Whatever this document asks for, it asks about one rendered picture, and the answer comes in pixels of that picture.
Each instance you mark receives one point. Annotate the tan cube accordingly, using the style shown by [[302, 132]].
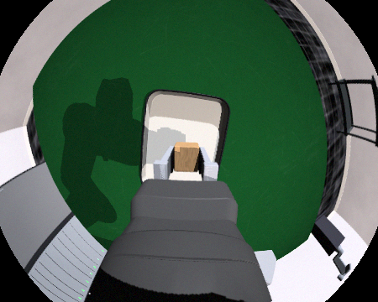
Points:
[[186, 157]]

